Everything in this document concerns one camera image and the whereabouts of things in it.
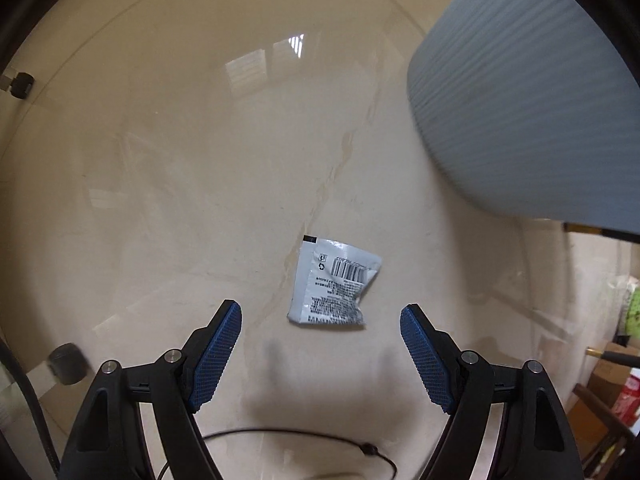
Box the thin black cable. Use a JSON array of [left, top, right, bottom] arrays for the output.
[[157, 427, 398, 480]]

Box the white printed sachet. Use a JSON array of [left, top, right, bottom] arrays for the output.
[[287, 234, 383, 331]]

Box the thick black cable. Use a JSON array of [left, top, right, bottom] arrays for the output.
[[0, 337, 61, 480]]

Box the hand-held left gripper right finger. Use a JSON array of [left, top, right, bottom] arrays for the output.
[[400, 303, 586, 480]]

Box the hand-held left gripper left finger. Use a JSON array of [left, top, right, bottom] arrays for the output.
[[60, 300, 243, 480]]

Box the light green bag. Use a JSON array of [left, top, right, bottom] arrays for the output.
[[620, 280, 640, 346]]

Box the black rubber foot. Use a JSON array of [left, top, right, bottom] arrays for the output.
[[47, 342, 88, 386], [10, 72, 36, 98]]

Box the light blue trash bin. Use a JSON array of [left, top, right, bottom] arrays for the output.
[[407, 0, 640, 233]]

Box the dark wooden frame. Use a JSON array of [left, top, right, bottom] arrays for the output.
[[572, 384, 633, 476]]

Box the cardboard box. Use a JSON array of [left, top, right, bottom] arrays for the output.
[[570, 342, 640, 456]]

